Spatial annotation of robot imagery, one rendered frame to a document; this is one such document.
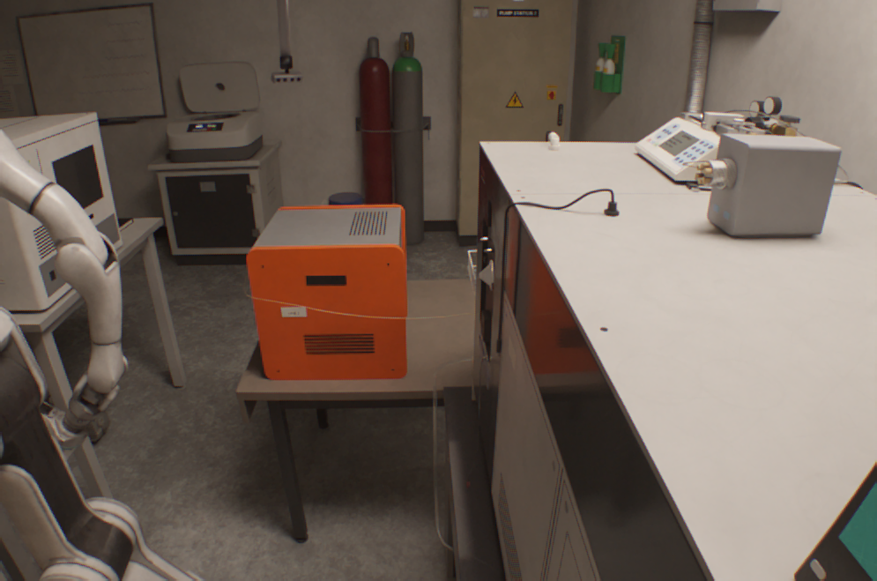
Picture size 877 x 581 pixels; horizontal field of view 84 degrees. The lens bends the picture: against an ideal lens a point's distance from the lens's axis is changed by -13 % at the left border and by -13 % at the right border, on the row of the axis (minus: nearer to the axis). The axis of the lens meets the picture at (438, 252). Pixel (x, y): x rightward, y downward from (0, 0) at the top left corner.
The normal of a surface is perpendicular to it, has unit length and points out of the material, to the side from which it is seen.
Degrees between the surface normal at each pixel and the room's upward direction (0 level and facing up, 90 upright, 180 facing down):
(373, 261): 90
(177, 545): 0
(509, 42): 90
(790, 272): 0
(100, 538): 38
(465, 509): 0
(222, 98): 105
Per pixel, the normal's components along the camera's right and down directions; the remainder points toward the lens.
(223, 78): 0.04, 0.61
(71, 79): 0.05, 0.39
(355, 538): 0.00, -0.92
